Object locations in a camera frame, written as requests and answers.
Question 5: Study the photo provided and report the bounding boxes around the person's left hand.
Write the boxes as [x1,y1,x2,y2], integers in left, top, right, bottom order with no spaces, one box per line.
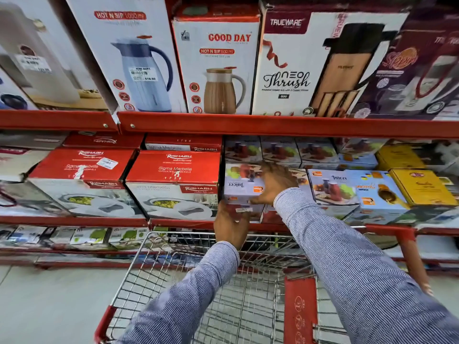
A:
[214,200,251,250]

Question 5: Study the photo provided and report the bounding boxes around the person's right hand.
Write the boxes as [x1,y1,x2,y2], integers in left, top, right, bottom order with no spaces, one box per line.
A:
[250,163,299,207]

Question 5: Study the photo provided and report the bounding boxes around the lilac juicer carton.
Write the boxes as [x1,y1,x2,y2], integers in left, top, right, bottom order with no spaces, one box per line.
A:
[224,163,267,213]

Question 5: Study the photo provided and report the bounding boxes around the person's right forearm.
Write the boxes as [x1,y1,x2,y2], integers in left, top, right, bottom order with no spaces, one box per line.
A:
[273,187,459,344]

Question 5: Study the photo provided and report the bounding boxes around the person's left forearm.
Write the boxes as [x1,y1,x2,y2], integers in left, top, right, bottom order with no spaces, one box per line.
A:
[115,241,241,344]

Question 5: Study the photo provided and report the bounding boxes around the red white casserole box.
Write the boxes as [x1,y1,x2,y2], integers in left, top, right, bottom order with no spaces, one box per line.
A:
[27,147,145,219]
[144,134,224,152]
[63,132,145,150]
[125,150,222,222]

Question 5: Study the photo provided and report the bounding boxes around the stack of juicer boxes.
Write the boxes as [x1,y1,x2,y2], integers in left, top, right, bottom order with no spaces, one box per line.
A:
[224,135,389,226]

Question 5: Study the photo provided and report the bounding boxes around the red metal shelf board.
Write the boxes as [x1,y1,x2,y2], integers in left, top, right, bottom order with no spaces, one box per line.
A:
[0,247,459,277]
[116,111,459,139]
[0,215,459,237]
[0,109,120,133]

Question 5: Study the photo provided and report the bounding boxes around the blue yellow appliance box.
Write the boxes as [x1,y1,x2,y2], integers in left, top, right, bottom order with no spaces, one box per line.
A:
[344,170,411,226]

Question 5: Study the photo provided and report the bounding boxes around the white box brown jug picture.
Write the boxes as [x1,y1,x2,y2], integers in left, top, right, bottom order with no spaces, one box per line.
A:
[171,4,262,115]

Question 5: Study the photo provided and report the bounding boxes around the white maroon flask box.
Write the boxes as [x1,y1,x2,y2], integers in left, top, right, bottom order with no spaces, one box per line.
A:
[252,0,410,118]

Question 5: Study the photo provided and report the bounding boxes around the row of white green packets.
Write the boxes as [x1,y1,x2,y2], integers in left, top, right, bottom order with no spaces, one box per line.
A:
[0,225,169,249]

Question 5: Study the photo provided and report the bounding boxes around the white box blue jug picture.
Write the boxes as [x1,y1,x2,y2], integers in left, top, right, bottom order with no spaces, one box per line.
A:
[64,0,188,113]

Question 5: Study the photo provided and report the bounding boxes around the dark maroon flask box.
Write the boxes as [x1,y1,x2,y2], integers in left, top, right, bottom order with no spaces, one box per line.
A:
[350,7,459,121]

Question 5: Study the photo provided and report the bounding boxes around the white grey casserole box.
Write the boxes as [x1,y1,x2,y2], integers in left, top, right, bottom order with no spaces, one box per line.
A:
[0,130,70,217]

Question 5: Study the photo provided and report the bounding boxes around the wire shopping cart red trim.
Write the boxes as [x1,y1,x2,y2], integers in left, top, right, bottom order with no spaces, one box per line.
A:
[94,226,435,344]

